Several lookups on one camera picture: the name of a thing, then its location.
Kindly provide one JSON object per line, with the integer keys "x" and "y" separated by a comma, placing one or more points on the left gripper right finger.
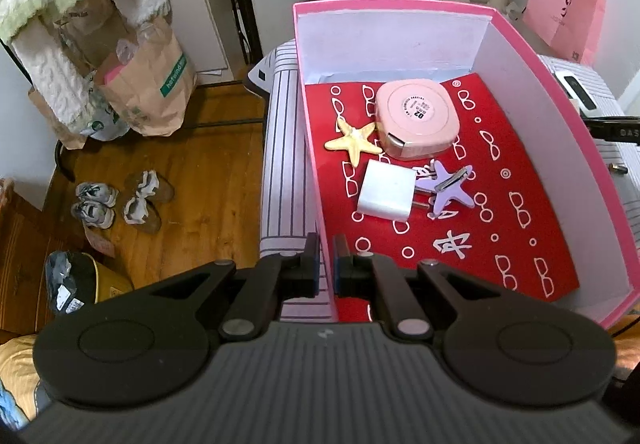
{"x": 376, "y": 279}

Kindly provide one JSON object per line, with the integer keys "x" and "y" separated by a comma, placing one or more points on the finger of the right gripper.
{"x": 624, "y": 130}

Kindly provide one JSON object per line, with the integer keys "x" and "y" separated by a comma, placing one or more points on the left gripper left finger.
{"x": 274, "y": 280}

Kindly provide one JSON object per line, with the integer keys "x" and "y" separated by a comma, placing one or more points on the black gold aa battery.
{"x": 618, "y": 168}

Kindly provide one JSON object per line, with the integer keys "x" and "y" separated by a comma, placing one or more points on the white mobile wifi router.
{"x": 589, "y": 94}

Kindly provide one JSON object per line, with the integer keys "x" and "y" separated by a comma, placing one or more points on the white usb wall charger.
{"x": 387, "y": 192}

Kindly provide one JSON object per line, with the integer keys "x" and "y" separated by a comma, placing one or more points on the purple starfish hair clip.
{"x": 446, "y": 187}

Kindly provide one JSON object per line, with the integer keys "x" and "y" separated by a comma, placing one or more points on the yellow starfish hair clip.
{"x": 354, "y": 141}

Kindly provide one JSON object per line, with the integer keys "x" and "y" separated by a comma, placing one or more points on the pink round tape measure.
{"x": 416, "y": 119}

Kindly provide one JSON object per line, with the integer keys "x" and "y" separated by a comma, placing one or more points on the pink cardboard storage box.
{"x": 379, "y": 41}

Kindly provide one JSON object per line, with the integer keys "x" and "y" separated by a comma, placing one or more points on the striped white tablecloth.
{"x": 288, "y": 212}

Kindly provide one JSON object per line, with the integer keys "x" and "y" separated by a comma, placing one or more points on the pink paper shopping bag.
{"x": 570, "y": 28}

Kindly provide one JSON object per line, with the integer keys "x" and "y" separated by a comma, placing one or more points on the pair of brown slippers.
{"x": 148, "y": 190}

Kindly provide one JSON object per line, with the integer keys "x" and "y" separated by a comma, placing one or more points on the red patterned paper liner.
{"x": 511, "y": 237}

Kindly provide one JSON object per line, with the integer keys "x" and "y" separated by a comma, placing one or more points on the pair of grey sneakers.
{"x": 95, "y": 205}

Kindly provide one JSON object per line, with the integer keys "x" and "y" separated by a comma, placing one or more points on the brown paper shopping bag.
{"x": 149, "y": 80}

